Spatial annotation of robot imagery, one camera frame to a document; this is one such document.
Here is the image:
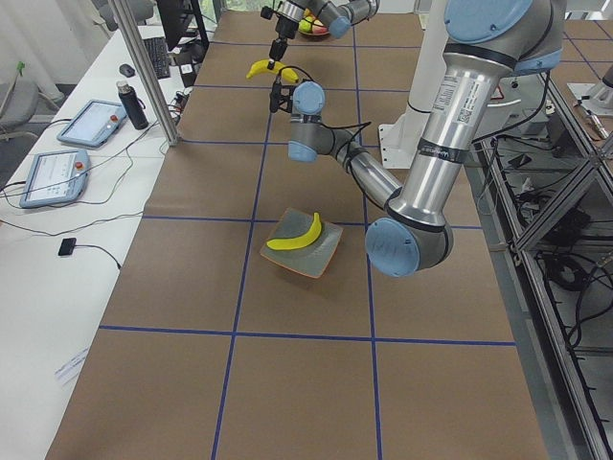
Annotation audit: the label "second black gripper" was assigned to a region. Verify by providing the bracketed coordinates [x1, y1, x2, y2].
[267, 16, 299, 70]

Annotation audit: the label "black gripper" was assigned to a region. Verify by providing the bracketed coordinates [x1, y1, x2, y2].
[269, 79, 295, 113]

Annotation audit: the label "yellow banana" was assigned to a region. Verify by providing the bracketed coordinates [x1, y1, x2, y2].
[246, 59, 300, 83]
[266, 212, 323, 251]

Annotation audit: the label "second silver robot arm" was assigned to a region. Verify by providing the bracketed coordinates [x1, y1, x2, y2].
[273, 0, 379, 39]

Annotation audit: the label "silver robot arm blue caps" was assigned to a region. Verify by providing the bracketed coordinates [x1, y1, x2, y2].
[269, 1, 566, 277]

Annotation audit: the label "fruit basket bowl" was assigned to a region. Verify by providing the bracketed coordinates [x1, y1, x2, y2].
[298, 15, 329, 37]

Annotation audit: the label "grey square plate orange rim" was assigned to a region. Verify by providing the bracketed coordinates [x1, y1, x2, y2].
[260, 208, 343, 279]

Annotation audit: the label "black computer monitor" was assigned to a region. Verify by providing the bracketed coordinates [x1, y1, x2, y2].
[156, 0, 209, 51]

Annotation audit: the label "black keyboard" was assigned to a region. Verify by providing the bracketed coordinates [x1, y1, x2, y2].
[143, 37, 170, 80]

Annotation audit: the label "black water bottle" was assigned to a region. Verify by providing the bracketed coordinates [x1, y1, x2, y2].
[116, 80, 148, 130]

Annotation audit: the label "black computer mouse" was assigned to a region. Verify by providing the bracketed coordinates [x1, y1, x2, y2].
[119, 63, 136, 78]

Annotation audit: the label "blue teach pendant tablet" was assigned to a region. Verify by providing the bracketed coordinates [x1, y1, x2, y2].
[57, 100, 126, 149]

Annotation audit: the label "grey office chair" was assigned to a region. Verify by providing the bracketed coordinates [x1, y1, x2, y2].
[1, 80, 59, 141]

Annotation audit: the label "small black box device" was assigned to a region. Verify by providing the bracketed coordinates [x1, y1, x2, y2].
[57, 238, 77, 257]

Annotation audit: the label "white paper sheets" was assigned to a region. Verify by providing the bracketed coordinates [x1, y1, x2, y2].
[55, 348, 89, 385]

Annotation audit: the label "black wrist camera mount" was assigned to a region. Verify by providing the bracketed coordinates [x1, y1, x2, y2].
[260, 1, 283, 20]

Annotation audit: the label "aluminium frame post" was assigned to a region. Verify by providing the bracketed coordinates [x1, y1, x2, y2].
[108, 0, 179, 147]

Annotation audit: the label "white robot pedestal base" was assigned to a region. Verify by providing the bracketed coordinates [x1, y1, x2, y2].
[379, 1, 448, 170]

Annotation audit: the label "black cable on table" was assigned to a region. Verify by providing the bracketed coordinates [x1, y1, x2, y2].
[0, 107, 149, 269]

